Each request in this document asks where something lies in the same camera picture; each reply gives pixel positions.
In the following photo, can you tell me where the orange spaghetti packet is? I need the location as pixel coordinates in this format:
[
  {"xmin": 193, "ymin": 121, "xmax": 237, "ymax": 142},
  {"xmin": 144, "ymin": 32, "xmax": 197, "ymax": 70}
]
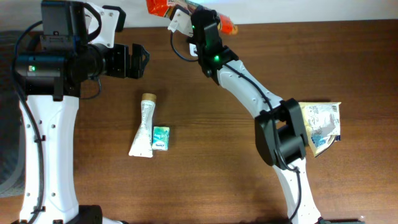
[{"xmin": 146, "ymin": 0, "xmax": 238, "ymax": 35}]

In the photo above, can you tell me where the green tissue packet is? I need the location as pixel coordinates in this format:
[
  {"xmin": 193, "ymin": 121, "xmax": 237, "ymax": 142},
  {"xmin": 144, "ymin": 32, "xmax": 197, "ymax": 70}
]
[{"xmin": 152, "ymin": 126, "xmax": 170, "ymax": 151}]

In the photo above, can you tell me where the white tube with gold cap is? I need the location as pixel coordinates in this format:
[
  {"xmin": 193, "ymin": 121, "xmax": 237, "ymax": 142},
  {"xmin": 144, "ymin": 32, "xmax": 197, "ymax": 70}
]
[{"xmin": 129, "ymin": 93, "xmax": 157, "ymax": 158}]

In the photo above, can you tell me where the cream snack bag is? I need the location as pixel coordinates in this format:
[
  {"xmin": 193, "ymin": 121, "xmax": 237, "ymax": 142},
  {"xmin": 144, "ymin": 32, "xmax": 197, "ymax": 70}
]
[{"xmin": 299, "ymin": 102, "xmax": 341, "ymax": 157}]

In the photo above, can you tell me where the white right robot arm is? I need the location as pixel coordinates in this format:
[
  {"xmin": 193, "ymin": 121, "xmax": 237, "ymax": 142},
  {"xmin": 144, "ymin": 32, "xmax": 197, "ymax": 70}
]
[{"xmin": 191, "ymin": 7, "xmax": 322, "ymax": 223}]

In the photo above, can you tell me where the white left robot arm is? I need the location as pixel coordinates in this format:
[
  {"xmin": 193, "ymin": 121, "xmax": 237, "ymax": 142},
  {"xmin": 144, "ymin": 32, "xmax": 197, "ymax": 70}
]
[{"xmin": 11, "ymin": 1, "xmax": 150, "ymax": 223}]

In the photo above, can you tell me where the white barcode scanner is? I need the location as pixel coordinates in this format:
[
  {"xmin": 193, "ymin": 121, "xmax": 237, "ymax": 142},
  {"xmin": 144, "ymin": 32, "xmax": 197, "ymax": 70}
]
[{"xmin": 189, "ymin": 43, "xmax": 198, "ymax": 57}]

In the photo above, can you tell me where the dark grey plastic basket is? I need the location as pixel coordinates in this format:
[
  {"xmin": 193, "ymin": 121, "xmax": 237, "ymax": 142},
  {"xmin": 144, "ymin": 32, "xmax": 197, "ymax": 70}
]
[{"xmin": 1, "ymin": 31, "xmax": 25, "ymax": 198}]

